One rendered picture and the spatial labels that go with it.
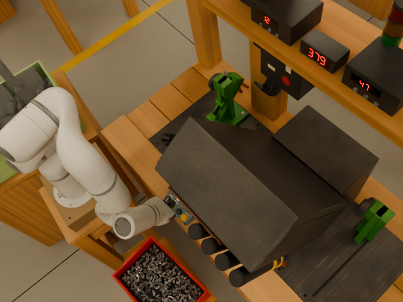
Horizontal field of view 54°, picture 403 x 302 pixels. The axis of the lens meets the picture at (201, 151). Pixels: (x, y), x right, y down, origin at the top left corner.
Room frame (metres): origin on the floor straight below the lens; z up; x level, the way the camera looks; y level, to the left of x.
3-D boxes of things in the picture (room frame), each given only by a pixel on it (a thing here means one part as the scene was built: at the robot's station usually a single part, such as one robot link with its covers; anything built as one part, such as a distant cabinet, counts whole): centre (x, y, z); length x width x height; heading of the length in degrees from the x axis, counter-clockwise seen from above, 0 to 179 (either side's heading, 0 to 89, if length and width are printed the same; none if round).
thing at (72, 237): (0.82, 0.56, 0.83); 0.32 x 0.32 x 0.04; 22
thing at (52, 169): (0.85, 0.53, 1.24); 0.19 x 0.12 x 0.24; 130
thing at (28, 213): (1.30, 0.88, 0.39); 0.68 x 0.52 x 0.79; 107
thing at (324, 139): (0.55, -0.39, 1.07); 0.30 x 0.18 x 0.34; 27
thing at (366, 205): (0.35, -0.47, 1.12); 0.08 x 0.03 x 0.08; 117
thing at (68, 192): (0.82, 0.56, 1.02); 0.19 x 0.19 x 0.18
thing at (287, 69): (0.77, -0.35, 1.42); 0.17 x 0.12 x 0.15; 27
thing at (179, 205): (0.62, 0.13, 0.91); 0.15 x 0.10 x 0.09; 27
